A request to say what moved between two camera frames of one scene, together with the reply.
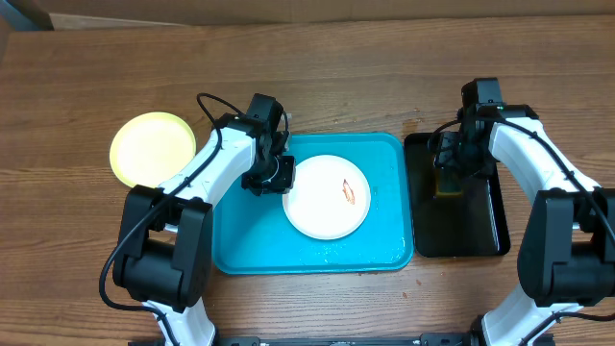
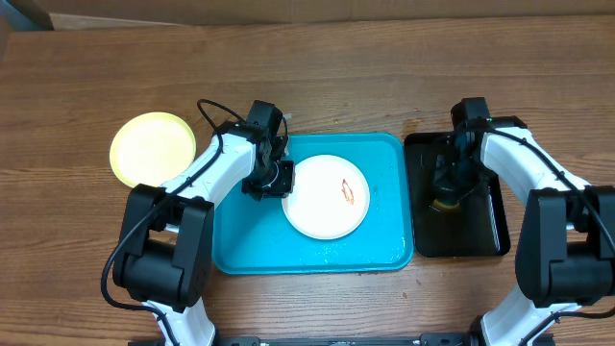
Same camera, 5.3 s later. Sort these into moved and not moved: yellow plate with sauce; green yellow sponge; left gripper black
Moved: green yellow sponge
Not moved: yellow plate with sauce; left gripper black
